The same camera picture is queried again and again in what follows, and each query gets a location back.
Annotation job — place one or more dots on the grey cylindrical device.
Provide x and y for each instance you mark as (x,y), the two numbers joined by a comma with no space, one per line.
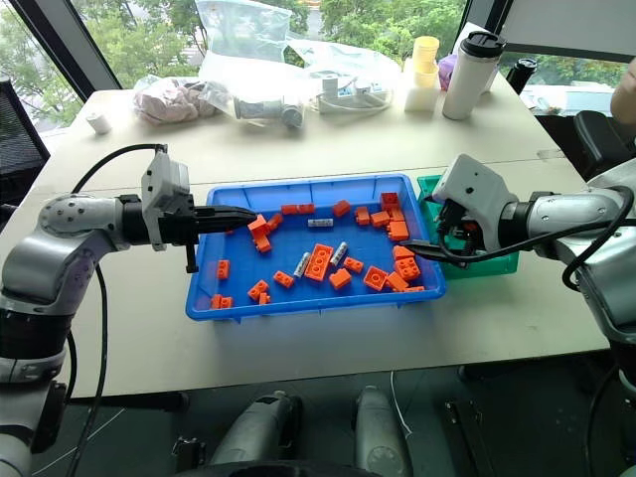
(270,110)

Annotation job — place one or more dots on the grey rounded robot leg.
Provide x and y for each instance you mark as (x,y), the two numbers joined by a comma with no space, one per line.
(253,432)
(380,432)

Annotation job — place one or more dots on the pink bag of items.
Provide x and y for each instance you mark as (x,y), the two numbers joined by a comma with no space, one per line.
(169,102)

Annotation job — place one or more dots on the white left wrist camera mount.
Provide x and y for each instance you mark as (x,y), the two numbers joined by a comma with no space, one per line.
(164,186)

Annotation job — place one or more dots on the clear plastic bag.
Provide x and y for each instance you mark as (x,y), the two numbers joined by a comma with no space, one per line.
(278,54)

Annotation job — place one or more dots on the black table leg bracket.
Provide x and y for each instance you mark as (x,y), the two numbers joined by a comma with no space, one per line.
(472,437)

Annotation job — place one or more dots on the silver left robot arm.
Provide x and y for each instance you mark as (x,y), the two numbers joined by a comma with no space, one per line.
(54,248)

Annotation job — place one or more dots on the white tumbler with black lid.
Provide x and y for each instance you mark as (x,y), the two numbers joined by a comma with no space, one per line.
(469,79)

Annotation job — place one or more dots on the orange plastic toy brick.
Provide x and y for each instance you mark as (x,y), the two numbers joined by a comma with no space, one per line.
(318,262)

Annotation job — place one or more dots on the blue plastic tray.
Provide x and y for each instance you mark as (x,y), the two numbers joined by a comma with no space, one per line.
(278,248)

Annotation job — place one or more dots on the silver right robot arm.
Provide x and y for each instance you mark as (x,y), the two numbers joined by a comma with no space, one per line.
(586,218)

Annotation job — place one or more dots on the white power adapter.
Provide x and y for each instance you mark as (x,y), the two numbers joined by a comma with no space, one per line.
(343,94)

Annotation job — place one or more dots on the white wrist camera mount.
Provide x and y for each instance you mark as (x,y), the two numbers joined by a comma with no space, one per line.
(472,184)
(164,186)

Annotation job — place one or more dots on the yellow stacked cups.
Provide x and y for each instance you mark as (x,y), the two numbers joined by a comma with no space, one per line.
(426,59)

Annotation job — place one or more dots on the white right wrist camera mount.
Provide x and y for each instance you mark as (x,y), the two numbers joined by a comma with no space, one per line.
(472,184)

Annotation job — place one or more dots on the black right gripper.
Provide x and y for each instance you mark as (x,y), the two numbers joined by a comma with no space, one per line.
(459,226)

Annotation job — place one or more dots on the purple bag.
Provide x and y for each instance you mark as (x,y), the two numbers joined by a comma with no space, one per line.
(445,72)

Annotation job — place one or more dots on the small white cup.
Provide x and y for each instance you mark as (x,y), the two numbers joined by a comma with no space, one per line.
(99,124)

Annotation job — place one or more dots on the long orange building block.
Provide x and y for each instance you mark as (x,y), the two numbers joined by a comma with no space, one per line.
(298,209)

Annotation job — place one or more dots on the black office chair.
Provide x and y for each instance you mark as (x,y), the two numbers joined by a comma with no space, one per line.
(601,141)

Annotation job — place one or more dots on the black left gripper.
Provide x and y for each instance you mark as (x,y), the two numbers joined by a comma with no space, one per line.
(179,226)

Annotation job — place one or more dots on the white plastic block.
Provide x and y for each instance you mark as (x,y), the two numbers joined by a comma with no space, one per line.
(420,99)

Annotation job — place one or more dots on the green plastic bin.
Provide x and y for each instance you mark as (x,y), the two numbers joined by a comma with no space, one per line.
(492,266)

